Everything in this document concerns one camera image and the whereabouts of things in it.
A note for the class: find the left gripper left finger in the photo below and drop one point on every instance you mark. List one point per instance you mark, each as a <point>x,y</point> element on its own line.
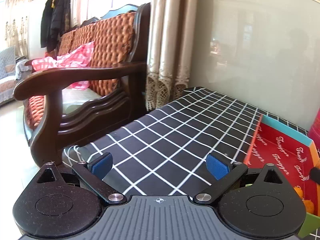
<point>91,176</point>

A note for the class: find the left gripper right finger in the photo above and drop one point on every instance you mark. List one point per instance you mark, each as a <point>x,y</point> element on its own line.
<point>226,174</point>

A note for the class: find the black white grid tablecloth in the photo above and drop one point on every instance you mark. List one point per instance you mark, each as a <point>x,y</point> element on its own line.
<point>159,164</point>

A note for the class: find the red cardboard box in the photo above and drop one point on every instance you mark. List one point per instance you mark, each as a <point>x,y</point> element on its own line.
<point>293,153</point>

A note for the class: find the dark wooden sofa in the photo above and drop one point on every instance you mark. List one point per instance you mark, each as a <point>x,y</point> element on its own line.
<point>116,72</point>

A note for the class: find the orange fruit in box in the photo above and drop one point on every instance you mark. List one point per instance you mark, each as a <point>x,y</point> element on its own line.
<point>299,191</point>

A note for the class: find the red thermos flask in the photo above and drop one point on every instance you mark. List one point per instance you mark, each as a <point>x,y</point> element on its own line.
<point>314,132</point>

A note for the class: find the pink checkered cloth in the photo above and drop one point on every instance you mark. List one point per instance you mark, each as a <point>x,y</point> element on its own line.
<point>79,58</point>

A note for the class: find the grey armchair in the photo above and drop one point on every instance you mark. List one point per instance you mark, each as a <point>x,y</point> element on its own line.
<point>13,70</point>

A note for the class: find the beige lace curtain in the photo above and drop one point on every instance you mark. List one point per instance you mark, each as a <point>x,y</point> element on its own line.
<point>172,25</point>

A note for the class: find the black hanging jacket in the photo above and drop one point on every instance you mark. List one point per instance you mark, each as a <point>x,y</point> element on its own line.
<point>55,22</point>

